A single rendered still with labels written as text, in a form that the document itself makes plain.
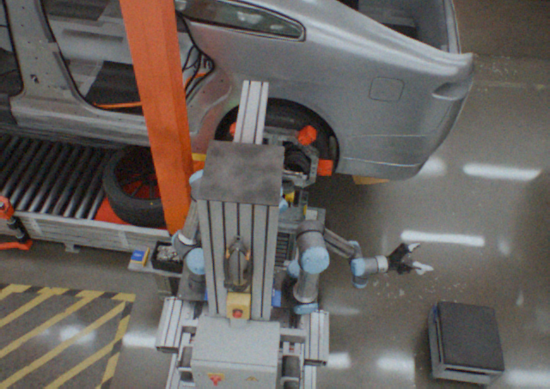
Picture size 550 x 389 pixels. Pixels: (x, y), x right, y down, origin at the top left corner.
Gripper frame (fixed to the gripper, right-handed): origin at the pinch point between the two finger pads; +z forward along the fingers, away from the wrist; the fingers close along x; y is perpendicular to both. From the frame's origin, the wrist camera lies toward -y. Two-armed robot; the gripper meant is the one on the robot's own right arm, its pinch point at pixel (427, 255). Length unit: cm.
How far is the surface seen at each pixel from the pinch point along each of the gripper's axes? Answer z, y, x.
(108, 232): -163, 76, -109
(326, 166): -21, 23, -93
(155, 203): -130, 58, -114
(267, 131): -57, -2, -101
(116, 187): -155, 56, -131
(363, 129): -2, -5, -91
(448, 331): 38, 89, -8
